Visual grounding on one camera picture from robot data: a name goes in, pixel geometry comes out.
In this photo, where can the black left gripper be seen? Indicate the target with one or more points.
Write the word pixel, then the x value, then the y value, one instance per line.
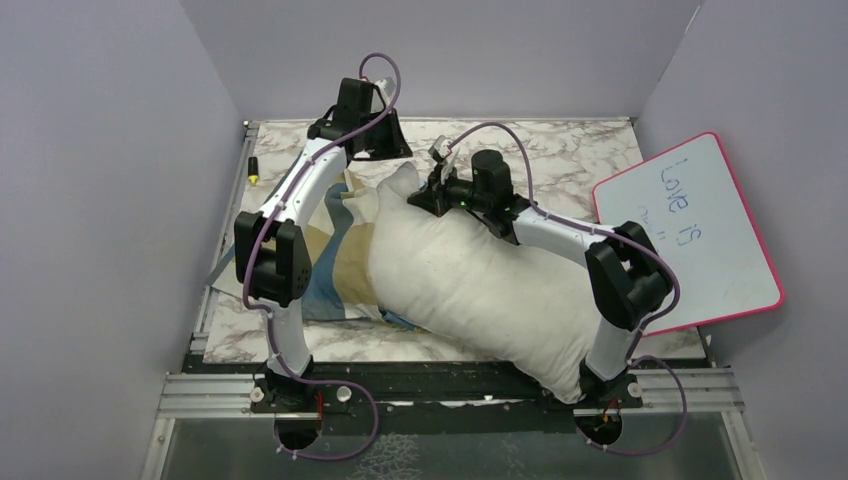
pixel 395 146

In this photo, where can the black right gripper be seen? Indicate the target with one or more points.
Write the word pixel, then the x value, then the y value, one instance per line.
pixel 432 197

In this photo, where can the white pillow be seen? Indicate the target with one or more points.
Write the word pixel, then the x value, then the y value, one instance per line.
pixel 450 276

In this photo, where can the blue yellow patchwork pillowcase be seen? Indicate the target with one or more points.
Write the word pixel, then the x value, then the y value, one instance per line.
pixel 338 239

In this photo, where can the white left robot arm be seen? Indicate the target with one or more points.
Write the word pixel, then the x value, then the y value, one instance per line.
pixel 271 256

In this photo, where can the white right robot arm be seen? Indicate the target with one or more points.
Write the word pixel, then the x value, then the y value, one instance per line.
pixel 627 277

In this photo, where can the yellow black marker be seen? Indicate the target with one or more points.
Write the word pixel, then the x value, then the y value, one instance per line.
pixel 253 170

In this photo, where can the pink framed whiteboard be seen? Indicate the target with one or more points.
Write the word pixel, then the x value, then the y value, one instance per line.
pixel 689 202

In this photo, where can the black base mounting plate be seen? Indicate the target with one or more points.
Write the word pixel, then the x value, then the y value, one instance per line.
pixel 365 383

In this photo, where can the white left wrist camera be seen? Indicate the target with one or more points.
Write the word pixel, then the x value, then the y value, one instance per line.
pixel 387 87

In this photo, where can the aluminium table edge rail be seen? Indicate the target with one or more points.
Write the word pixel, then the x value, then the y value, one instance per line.
pixel 200 333

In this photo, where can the aluminium front rail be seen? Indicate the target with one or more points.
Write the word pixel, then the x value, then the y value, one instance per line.
pixel 231 396

